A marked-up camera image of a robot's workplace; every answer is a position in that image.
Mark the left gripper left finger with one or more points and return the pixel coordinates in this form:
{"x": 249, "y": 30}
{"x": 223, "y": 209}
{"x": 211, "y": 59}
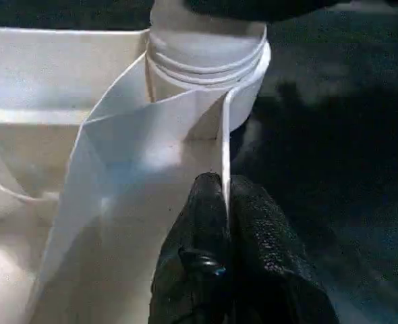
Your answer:
{"x": 192, "y": 270}

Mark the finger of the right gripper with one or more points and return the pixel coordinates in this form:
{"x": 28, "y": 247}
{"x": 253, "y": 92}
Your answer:
{"x": 253, "y": 7}

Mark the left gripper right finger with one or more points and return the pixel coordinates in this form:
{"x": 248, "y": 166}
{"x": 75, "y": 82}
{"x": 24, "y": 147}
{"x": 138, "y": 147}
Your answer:
{"x": 273, "y": 270}

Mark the white plastic table leg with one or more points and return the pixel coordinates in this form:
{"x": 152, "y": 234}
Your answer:
{"x": 206, "y": 40}

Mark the white plastic table top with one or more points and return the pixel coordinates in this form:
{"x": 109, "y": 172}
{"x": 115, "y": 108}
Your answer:
{"x": 50, "y": 67}

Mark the black work mat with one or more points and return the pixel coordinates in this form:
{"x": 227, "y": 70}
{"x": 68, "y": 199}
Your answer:
{"x": 334, "y": 169}

